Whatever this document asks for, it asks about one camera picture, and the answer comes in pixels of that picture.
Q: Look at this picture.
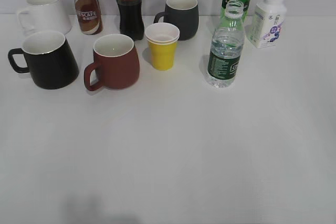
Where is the cola bottle red label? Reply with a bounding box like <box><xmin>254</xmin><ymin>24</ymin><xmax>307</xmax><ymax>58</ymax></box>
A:
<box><xmin>116</xmin><ymin>0</ymin><xmax>144</xmax><ymax>41</ymax></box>

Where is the white yogurt drink bottle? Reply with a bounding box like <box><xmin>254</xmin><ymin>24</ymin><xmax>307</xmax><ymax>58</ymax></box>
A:
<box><xmin>247</xmin><ymin>0</ymin><xmax>287</xmax><ymax>48</ymax></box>

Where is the red-brown ceramic mug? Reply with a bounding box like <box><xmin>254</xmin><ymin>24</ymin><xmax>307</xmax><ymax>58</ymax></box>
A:
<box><xmin>83</xmin><ymin>34</ymin><xmax>140</xmax><ymax>91</ymax></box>

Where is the yellow paper cup stack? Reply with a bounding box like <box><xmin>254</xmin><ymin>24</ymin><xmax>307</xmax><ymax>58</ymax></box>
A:
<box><xmin>145</xmin><ymin>23</ymin><xmax>180</xmax><ymax>71</ymax></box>

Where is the white ceramic mug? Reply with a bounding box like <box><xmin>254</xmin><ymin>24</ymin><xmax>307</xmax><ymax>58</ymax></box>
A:
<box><xmin>16</xmin><ymin>0</ymin><xmax>72</xmax><ymax>35</ymax></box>

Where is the black mug gold rim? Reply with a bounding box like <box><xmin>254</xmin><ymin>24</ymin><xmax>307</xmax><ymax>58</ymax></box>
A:
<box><xmin>8</xmin><ymin>30</ymin><xmax>79</xmax><ymax>90</ymax></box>

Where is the clear water bottle green label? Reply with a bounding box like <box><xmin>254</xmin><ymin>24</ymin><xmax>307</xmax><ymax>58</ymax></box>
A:
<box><xmin>207</xmin><ymin>0</ymin><xmax>245</xmax><ymax>88</ymax></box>

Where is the Nescafe coffee bottle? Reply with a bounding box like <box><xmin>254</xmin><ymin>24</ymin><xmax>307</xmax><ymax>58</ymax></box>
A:
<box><xmin>74</xmin><ymin>0</ymin><xmax>103</xmax><ymax>35</ymax></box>

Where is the dark grey mug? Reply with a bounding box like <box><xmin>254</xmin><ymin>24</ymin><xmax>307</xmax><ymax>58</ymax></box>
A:
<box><xmin>153</xmin><ymin>0</ymin><xmax>199</xmax><ymax>40</ymax></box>

